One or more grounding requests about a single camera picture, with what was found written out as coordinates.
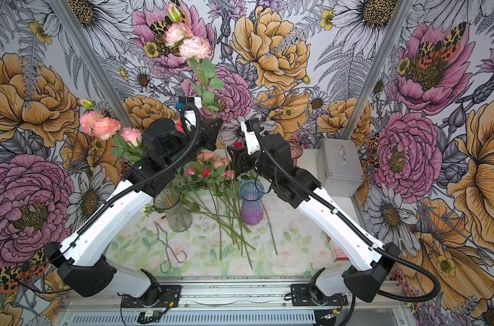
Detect pink flower stems on table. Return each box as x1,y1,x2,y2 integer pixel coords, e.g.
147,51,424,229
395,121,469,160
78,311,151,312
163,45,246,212
174,152,280,277

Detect metal scissors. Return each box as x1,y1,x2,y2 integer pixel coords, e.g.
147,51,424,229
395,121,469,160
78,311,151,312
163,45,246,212
155,222,187,274

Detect grey metal box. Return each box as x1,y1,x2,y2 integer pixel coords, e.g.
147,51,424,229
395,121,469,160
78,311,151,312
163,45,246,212
316,139,365,197

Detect dark pink glass vase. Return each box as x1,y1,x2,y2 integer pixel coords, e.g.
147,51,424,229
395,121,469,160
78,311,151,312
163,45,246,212
289,143,303,166

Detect blue purple glass vase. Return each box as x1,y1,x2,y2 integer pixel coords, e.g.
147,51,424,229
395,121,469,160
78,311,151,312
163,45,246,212
239,180,265,225

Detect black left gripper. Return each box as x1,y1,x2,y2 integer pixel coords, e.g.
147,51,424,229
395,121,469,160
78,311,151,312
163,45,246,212
166,117,223,171

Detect floral table mat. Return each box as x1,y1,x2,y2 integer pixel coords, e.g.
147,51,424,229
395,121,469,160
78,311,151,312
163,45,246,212
105,188,348,278

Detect clear glass vase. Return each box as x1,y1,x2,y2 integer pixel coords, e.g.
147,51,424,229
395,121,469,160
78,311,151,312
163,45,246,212
153,189,193,233

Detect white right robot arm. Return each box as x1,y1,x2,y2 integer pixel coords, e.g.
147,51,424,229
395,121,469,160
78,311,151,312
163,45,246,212
227,118,399,302

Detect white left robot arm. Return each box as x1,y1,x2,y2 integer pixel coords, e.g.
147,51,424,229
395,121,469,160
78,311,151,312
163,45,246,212
44,97,223,306

